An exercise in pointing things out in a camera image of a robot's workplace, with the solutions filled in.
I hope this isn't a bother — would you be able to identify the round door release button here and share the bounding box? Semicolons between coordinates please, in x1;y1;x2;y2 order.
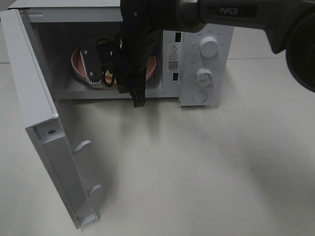
192;91;208;103

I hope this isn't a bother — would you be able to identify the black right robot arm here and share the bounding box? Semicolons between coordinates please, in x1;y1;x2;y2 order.
113;0;315;107

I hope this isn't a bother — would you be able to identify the white microwave door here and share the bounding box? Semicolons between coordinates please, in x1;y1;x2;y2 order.
0;9;98;228

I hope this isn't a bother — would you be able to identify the white microwave knob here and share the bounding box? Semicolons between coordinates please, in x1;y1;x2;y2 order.
196;68;213;87
199;36;219;58

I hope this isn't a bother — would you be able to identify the white upper microwave knob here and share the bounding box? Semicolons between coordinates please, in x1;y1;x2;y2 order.
199;36;219;58

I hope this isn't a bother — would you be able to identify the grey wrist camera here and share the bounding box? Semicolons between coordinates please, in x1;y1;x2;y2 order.
80;42;102;89

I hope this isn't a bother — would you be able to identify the white microwave oven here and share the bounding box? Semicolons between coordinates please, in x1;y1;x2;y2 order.
8;0;233;106

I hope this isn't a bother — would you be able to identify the white lower microwave knob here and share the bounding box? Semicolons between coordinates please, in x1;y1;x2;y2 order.
196;68;213;87

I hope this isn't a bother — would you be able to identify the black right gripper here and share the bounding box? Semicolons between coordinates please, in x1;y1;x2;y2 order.
114;0;165;108

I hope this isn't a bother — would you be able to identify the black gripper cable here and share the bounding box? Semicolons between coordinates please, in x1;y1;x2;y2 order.
94;36;121;88

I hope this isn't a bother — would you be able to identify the pink round plate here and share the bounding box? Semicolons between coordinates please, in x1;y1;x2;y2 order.
71;48;157;90

